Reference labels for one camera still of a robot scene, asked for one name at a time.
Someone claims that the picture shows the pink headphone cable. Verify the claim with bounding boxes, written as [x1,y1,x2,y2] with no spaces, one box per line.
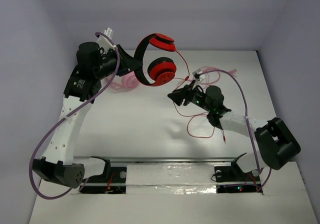
[172,66,238,92]

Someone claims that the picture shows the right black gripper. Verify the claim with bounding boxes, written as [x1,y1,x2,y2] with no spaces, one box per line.
[167,79,213,113]

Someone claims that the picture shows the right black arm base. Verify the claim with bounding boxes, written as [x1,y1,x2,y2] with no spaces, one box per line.
[210,153,262,194]

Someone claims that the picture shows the aluminium rail front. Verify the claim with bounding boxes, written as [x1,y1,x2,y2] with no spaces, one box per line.
[72,155,241,164]

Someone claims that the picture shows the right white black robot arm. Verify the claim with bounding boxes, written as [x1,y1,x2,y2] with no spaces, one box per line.
[167,84,301,181]

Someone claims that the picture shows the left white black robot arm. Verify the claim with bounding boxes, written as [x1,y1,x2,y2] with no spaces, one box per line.
[29,41,143,189]

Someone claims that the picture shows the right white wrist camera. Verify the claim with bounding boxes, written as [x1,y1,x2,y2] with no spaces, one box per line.
[192,68,206,85]

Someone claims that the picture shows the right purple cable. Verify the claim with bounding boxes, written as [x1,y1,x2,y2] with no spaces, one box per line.
[199,68,272,194]

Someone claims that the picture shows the white foam block with tape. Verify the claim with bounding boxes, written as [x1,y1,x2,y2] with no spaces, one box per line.
[125,163,217,195]

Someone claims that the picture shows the red headphone cable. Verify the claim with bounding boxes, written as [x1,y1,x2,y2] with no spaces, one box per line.
[174,49,228,144]

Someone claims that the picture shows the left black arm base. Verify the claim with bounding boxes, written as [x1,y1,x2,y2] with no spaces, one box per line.
[79,158,127,195]

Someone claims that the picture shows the pink headphones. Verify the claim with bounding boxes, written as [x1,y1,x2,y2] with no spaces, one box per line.
[107,73,140,93]

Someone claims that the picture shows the red black headphones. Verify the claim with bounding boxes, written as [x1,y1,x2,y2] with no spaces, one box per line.
[134,33,177,87]

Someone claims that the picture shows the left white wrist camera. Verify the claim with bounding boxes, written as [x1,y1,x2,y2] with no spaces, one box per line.
[95,27,115,52]

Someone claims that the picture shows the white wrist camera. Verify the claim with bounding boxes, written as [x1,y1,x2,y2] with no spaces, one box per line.
[192,68,206,85]
[95,27,115,52]

